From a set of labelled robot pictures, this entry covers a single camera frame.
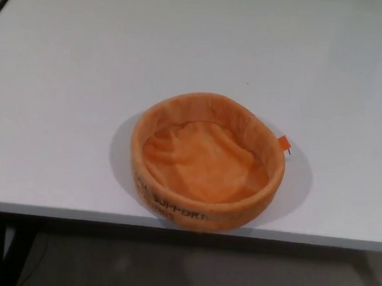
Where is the orange soft plush plate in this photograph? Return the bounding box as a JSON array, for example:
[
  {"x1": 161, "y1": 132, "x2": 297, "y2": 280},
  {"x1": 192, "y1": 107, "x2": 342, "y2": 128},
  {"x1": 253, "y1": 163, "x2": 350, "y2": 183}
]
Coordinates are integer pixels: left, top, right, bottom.
[{"x1": 122, "y1": 89, "x2": 297, "y2": 241}]

